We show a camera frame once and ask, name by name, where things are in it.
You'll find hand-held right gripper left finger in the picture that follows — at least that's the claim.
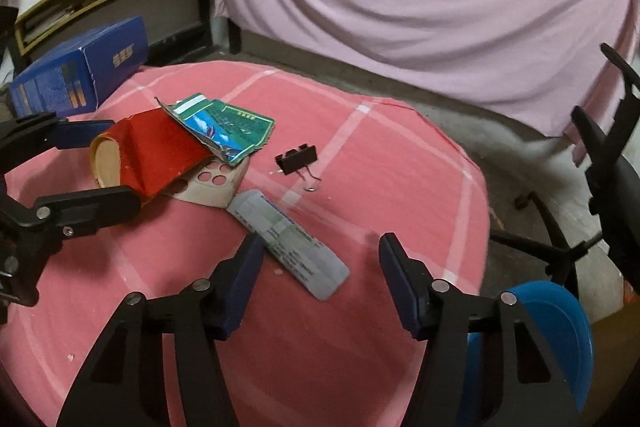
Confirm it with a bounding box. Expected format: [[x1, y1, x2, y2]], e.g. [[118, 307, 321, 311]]
[[55, 233, 266, 427]]

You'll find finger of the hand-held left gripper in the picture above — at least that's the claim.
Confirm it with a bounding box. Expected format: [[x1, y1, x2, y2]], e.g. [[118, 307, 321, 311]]
[[0, 186, 142, 308], [0, 112, 117, 172]]

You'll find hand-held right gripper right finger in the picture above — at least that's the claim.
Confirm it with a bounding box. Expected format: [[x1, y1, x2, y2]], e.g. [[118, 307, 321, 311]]
[[378, 232, 583, 427]]

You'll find red cardboard packet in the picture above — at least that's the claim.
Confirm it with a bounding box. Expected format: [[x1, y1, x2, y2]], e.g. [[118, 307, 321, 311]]
[[90, 109, 216, 202]]

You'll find grey white paper packet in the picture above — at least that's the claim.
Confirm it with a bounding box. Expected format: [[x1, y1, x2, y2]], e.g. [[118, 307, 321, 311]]
[[227, 189, 351, 303]]

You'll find white card with holes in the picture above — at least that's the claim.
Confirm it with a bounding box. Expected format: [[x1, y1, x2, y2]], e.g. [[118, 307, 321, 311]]
[[162, 154, 251, 210]]

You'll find green snack packet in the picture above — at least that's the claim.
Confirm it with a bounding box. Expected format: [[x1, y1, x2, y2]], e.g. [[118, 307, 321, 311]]
[[154, 93, 276, 168]]

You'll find blue plastic bucket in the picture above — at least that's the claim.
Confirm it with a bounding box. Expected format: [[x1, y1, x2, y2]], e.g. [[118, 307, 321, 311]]
[[452, 281, 595, 427]]

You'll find blue cardboard box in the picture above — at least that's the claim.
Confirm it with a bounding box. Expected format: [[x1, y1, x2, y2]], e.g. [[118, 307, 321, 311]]
[[7, 16, 150, 120]]

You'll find black binder clip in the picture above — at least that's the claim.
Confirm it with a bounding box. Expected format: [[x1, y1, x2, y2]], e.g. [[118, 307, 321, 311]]
[[275, 145, 319, 192]]

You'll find black office chair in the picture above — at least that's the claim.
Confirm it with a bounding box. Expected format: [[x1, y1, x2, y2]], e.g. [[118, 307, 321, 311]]
[[490, 43, 640, 308]]

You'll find pink hung sheet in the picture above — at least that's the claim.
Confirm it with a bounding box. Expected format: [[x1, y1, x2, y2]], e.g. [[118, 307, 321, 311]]
[[215, 0, 636, 138]]

